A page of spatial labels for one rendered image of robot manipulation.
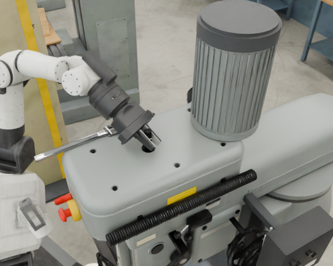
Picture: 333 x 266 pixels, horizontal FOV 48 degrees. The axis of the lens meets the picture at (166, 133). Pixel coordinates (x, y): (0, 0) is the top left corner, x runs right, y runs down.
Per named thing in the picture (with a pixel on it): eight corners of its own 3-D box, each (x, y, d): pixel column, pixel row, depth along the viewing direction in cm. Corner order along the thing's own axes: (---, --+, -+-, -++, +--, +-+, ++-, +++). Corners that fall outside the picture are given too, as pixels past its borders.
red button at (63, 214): (63, 226, 99) (60, 217, 96) (58, 215, 101) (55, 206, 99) (74, 221, 100) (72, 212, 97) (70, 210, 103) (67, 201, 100)
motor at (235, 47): (215, 151, 99) (230, 43, 77) (177, 110, 112) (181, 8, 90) (273, 127, 106) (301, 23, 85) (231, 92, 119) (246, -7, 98)
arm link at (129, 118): (146, 125, 105) (117, 96, 106) (160, 108, 98) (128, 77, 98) (118, 151, 98) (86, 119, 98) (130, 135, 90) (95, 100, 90)
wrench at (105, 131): (37, 165, 95) (36, 163, 94) (32, 155, 97) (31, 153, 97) (122, 132, 105) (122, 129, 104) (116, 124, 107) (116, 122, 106)
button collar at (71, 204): (75, 226, 100) (72, 213, 96) (68, 210, 104) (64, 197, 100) (82, 223, 101) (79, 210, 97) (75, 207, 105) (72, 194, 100)
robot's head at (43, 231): (28, 235, 118) (40, 240, 112) (11, 210, 115) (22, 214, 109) (45, 221, 122) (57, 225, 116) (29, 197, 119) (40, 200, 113)
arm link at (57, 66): (89, 94, 96) (48, 84, 100) (109, 84, 103) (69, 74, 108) (88, 70, 93) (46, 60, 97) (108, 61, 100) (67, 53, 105)
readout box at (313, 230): (272, 296, 108) (289, 259, 94) (252, 271, 114) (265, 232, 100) (322, 265, 115) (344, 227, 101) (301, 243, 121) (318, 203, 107)
